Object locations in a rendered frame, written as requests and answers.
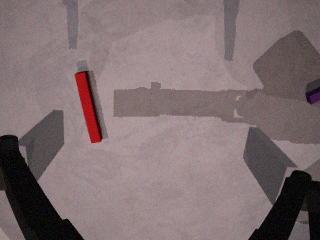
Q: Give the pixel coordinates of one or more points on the red rod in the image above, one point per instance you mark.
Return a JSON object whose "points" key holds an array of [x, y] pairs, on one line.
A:
{"points": [[88, 106]]}

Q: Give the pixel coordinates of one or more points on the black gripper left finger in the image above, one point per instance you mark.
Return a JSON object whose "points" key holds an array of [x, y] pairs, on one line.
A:
{"points": [[36, 216]]}

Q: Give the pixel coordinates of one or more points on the purple rod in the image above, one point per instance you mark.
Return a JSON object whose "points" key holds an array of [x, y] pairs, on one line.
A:
{"points": [[313, 96]]}

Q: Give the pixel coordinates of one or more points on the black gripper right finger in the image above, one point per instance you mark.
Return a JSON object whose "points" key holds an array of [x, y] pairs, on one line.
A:
{"points": [[273, 170]]}

